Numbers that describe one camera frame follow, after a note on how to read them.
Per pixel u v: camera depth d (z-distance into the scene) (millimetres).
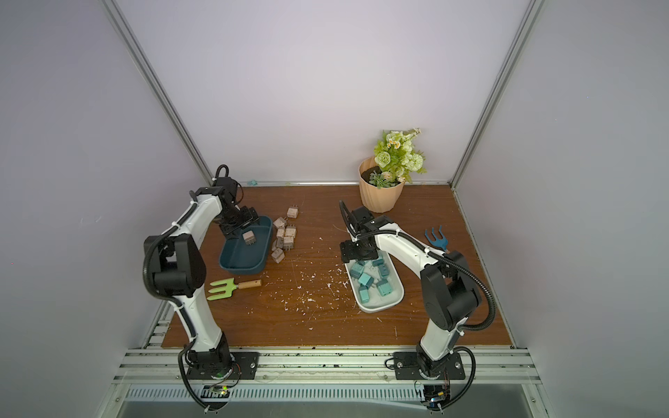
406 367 723
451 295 455
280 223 1036
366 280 874
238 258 993
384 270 878
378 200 1020
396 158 922
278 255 927
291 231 1013
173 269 527
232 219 801
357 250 769
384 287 854
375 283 883
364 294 832
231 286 881
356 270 896
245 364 742
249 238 998
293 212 1083
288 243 991
